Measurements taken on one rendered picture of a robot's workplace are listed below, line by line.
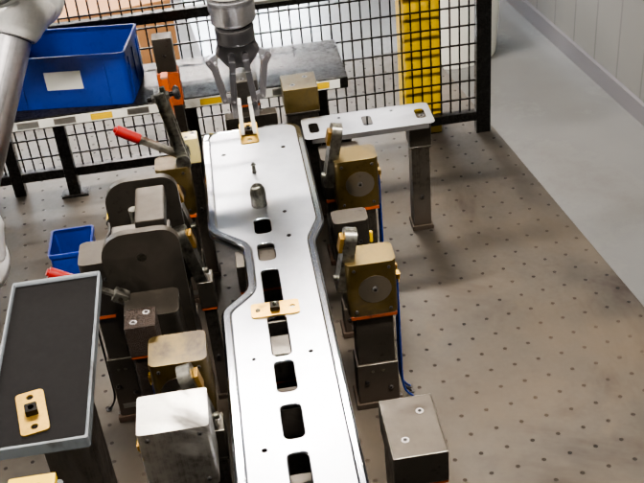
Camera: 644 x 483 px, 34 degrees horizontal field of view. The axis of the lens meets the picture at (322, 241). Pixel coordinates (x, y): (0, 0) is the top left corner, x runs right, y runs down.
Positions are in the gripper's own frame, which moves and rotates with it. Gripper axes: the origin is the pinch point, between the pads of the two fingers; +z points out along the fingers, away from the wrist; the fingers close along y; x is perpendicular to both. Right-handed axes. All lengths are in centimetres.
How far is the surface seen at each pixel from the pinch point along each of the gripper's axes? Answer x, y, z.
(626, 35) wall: -184, -156, 84
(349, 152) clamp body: 5.2, -19.6, 8.8
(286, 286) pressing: 40.5, -2.5, 13.2
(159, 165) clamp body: 0.6, 19.0, 8.2
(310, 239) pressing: 26.7, -8.5, 13.5
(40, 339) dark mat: 66, 35, -3
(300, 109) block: -23.4, -12.5, 12.6
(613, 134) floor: -157, -144, 113
